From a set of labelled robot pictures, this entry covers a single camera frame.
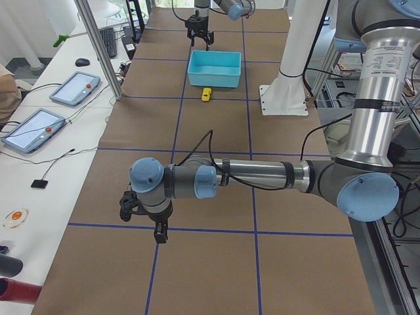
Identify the yellow beetle toy car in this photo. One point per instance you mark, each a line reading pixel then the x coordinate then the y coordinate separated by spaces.
pixel 206 94

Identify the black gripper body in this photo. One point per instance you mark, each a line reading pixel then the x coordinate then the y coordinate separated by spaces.
pixel 197 24
pixel 159 218

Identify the small black square pad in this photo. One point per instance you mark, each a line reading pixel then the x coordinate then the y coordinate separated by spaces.
pixel 39 184

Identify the near teach pendant tablet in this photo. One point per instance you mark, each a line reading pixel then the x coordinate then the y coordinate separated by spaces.
pixel 34 131

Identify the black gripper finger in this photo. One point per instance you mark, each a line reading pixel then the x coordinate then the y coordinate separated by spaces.
pixel 158 232
pixel 164 232
pixel 209 39
pixel 191 35

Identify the far teach pendant tablet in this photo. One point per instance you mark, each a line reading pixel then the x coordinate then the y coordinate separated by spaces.
pixel 75 89

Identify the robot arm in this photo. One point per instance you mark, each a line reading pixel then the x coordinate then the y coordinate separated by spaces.
pixel 357 182
pixel 234 9

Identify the white camera mast column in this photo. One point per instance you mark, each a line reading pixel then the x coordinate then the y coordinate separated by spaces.
pixel 285 96

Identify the teach pendant tablet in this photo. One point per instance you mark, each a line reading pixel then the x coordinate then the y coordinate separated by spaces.
pixel 75 89
pixel 34 131

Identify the black computer mouse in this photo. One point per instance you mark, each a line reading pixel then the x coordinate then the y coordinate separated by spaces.
pixel 81 62

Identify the black bottle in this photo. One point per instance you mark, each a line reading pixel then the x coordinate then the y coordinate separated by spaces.
pixel 10 266

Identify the red cylinder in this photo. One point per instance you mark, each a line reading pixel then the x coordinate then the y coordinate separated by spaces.
pixel 19 292

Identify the grey aluminium frame post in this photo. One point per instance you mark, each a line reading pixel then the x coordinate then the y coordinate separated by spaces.
pixel 91 27

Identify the turquoise plastic bin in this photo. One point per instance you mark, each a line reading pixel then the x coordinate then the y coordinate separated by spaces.
pixel 215 69

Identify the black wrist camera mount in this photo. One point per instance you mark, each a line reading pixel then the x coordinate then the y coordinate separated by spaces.
pixel 130 205

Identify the black keyboard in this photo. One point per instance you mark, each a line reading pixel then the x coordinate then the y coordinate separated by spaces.
pixel 108 37

